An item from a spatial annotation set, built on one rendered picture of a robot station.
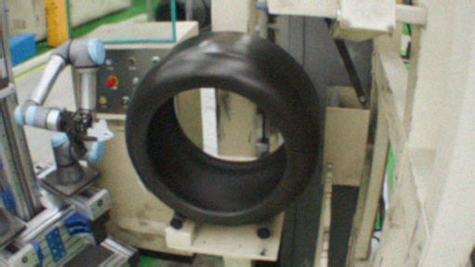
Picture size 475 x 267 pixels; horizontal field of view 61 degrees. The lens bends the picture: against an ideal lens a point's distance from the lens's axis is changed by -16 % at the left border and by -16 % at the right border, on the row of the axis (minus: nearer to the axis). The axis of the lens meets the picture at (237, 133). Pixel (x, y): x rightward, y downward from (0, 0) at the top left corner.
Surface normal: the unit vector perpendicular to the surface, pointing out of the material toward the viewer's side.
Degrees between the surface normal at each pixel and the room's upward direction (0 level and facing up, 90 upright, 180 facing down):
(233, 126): 90
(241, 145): 90
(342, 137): 90
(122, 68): 90
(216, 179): 37
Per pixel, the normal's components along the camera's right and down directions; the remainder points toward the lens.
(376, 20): -0.18, 0.17
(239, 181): -0.20, -0.46
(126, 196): -0.17, 0.47
